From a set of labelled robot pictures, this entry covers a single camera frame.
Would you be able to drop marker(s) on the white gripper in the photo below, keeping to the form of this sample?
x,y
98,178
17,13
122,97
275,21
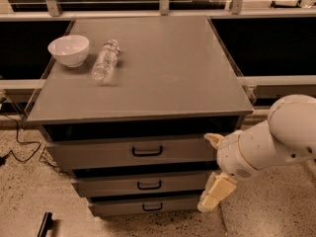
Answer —
x,y
231,156

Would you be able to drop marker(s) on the grey top drawer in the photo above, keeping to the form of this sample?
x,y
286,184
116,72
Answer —
x,y
106,153

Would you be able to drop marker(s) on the grey drawer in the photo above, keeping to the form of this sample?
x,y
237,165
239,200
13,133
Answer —
x,y
106,153
140,184
144,205

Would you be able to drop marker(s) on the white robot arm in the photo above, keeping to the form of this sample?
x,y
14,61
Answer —
x,y
286,137

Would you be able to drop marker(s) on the grey middle drawer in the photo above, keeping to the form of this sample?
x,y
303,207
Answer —
x,y
140,184

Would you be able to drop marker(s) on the grey bottom drawer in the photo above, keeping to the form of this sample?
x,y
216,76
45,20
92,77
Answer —
x,y
144,205

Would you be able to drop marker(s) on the grey drawer cabinet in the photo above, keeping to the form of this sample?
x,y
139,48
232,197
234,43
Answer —
x,y
172,79

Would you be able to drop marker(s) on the clear plastic water bottle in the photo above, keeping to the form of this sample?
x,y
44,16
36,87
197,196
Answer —
x,y
106,62

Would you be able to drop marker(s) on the white ceramic bowl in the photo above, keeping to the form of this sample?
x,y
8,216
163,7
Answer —
x,y
70,51

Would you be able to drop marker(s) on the black bar on floor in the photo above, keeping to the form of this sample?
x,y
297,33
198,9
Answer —
x,y
46,224

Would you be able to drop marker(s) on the black wire basket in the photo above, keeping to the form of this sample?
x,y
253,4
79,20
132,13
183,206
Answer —
x,y
47,160

